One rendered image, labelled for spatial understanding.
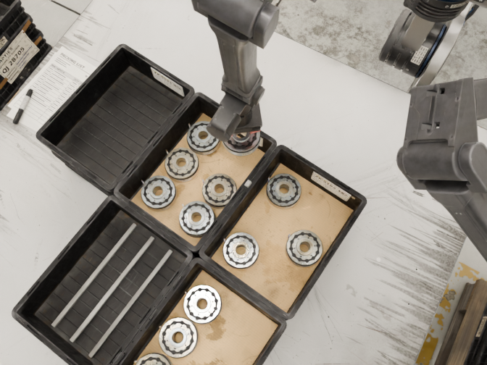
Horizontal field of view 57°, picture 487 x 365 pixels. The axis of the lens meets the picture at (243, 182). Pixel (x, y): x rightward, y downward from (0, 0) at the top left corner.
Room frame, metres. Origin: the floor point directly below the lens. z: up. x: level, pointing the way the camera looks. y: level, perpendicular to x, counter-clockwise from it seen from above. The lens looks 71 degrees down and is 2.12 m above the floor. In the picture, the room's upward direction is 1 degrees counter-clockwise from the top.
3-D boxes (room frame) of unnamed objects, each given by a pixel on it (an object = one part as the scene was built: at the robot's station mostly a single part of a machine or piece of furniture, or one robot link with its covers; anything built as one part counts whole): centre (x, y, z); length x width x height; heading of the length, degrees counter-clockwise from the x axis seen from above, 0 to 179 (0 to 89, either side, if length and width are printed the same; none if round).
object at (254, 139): (0.51, 0.00, 1.04); 0.10 x 0.10 x 0.01
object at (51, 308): (0.14, 0.37, 0.87); 0.40 x 0.30 x 0.11; 143
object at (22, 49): (1.21, 1.01, 0.41); 0.31 x 0.02 x 0.16; 149
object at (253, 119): (0.51, 0.01, 1.16); 0.10 x 0.07 x 0.07; 96
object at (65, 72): (0.85, 0.67, 0.70); 0.33 x 0.23 x 0.01; 149
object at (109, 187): (0.64, 0.37, 0.92); 0.40 x 0.30 x 0.02; 143
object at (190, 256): (0.14, 0.37, 0.92); 0.40 x 0.30 x 0.02; 143
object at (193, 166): (0.50, 0.19, 0.86); 0.10 x 0.10 x 0.01
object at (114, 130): (0.64, 0.37, 0.87); 0.40 x 0.30 x 0.11; 143
